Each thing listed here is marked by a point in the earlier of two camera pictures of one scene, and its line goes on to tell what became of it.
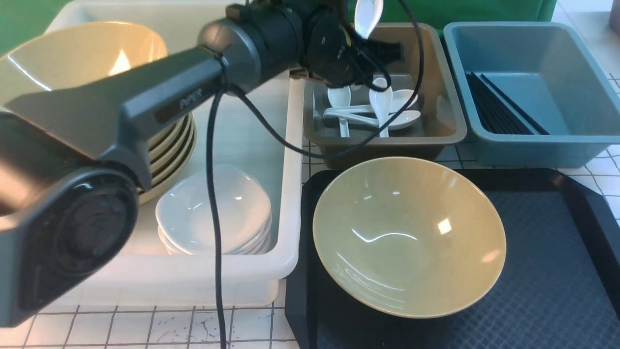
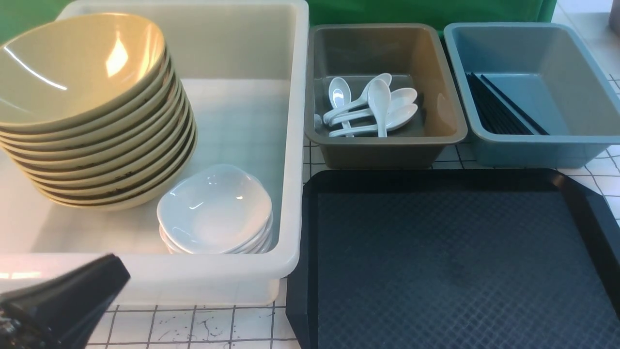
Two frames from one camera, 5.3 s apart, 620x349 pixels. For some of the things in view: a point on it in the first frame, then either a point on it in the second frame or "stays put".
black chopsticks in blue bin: [495, 115] stays put
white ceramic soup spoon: [367, 14] → [364, 99]
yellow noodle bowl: [415, 236] → [73, 71]
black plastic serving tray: [559, 287] stays put
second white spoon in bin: [381, 102] stays put
